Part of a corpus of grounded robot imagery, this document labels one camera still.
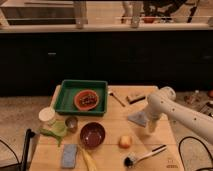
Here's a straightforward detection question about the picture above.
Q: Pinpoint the metal spoon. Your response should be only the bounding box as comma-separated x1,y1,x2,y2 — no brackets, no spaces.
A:
108,91,125,107

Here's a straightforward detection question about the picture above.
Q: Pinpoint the purple bowl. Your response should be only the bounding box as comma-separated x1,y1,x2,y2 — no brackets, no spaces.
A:
80,122,105,149

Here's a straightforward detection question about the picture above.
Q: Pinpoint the orange bowl with food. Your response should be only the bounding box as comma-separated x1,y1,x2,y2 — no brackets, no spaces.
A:
74,89,99,111

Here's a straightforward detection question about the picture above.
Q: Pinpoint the black cable right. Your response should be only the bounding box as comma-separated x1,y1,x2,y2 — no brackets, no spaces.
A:
178,135,213,171

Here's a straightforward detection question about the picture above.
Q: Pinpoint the small metal cup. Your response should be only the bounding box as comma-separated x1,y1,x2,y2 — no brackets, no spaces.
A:
65,116,78,133

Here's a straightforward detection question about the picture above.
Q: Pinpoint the blue sponge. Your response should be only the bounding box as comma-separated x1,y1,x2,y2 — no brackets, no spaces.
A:
61,144,77,169

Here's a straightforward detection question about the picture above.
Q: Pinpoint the black and tan block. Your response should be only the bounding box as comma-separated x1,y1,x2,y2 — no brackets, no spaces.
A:
126,94,146,104

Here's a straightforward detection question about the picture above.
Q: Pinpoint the blue towel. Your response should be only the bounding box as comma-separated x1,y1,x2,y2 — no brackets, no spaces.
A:
127,111,148,127

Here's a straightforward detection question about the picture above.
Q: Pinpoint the green cloth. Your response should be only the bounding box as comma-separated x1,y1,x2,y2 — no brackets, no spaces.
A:
40,121,67,146

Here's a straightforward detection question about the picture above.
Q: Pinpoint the black chair left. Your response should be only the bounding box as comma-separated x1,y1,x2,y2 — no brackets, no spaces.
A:
0,129,35,171

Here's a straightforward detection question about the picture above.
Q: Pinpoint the yellow corn cob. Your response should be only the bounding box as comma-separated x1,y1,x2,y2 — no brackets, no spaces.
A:
79,147,98,171

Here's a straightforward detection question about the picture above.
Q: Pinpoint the green plastic tray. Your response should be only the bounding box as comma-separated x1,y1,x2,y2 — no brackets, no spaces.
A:
54,80,108,117

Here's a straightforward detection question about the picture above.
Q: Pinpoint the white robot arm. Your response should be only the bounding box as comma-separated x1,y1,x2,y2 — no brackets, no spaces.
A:
144,87,213,145

